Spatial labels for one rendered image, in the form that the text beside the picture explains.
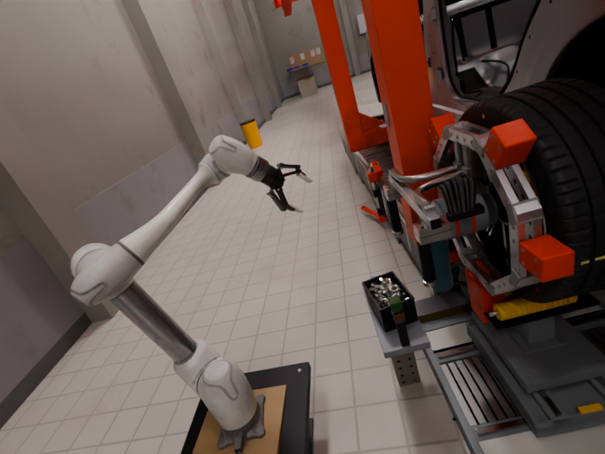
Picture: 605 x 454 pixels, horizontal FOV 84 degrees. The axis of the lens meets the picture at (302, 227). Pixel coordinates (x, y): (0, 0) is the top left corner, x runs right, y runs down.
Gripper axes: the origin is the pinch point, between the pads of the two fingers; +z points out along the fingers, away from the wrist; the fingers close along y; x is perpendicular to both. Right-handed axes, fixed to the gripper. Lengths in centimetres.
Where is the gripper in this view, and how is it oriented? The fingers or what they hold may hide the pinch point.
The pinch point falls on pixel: (303, 195)
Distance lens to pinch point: 138.0
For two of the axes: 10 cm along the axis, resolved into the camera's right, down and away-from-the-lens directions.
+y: 2.9, -9.3, 2.4
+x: -5.9, 0.2, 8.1
